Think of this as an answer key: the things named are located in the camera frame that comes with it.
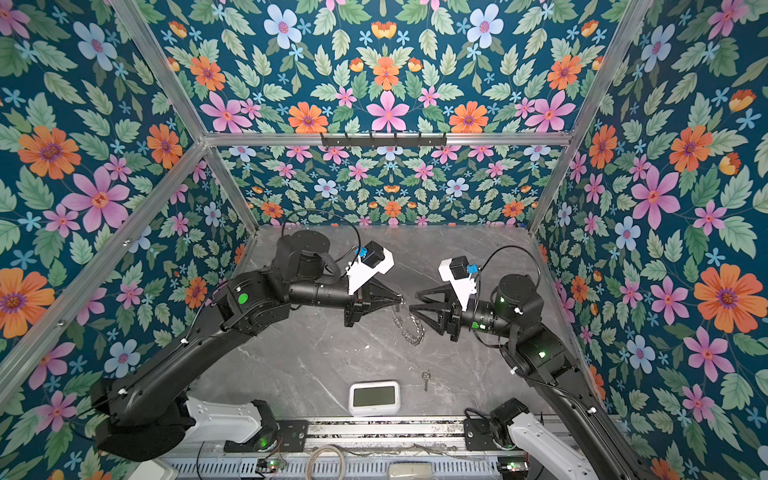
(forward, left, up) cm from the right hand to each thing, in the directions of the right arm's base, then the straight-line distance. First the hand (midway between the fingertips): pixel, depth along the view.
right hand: (417, 300), depth 57 cm
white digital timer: (-9, +10, -34) cm, 36 cm away
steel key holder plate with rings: (+1, +2, -17) cm, 17 cm away
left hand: (-2, +3, +5) cm, 7 cm away
